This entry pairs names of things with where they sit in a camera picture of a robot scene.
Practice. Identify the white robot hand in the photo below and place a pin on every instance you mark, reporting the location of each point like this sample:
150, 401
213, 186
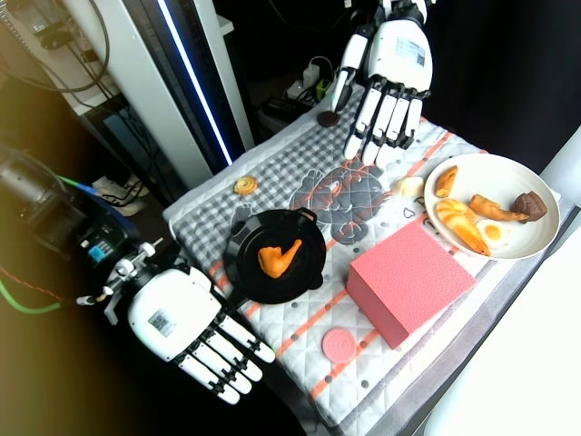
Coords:
399, 54
172, 313

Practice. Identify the black frying pan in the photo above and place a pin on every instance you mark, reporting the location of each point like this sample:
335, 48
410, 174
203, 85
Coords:
304, 272

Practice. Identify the pink foam block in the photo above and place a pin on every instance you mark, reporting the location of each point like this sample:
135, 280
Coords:
408, 281

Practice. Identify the green plug adapter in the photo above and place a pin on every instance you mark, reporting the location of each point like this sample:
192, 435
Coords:
323, 87

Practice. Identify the white plug adapter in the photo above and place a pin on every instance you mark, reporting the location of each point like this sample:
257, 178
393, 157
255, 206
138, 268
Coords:
312, 73

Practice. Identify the brown round disc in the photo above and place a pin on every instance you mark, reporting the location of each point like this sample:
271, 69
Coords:
327, 120

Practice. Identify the white power strip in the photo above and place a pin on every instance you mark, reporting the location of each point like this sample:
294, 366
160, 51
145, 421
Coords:
295, 88

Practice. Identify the orange toy chicken leg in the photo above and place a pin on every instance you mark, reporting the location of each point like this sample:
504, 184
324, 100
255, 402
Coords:
272, 263

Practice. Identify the white shoe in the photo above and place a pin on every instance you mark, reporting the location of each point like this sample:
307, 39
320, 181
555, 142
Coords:
125, 206
113, 186

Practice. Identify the black power brick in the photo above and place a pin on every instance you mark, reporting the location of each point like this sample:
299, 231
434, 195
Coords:
280, 109

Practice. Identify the white toy garlic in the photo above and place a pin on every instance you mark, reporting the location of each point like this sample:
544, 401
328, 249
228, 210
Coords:
410, 186

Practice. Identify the orange toy fried dumpling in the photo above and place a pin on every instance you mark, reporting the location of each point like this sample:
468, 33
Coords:
446, 181

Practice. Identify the grey checked bear quilt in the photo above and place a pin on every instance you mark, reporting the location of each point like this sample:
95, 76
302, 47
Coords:
308, 318

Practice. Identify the yellow swirl toy cookie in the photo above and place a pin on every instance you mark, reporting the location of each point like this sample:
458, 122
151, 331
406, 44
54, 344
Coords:
246, 185

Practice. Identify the white round plate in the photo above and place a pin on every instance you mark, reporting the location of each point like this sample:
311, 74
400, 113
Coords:
499, 181

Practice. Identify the pink round disc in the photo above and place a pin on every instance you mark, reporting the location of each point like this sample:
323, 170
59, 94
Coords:
338, 346

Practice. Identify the orange striped toy shrimp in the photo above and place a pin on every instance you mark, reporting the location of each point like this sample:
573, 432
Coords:
458, 218

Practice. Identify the brown toy fried wing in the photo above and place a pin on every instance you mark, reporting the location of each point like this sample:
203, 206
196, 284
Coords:
492, 209

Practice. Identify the dark brown toy meat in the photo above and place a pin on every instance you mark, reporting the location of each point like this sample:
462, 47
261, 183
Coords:
530, 205

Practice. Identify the toy fried egg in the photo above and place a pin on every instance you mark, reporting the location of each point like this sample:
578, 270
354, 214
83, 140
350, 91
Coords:
494, 232

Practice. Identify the white column with blue light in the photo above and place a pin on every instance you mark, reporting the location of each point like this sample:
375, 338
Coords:
136, 68

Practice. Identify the grey table cloth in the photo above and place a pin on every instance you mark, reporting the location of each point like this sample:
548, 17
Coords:
495, 313

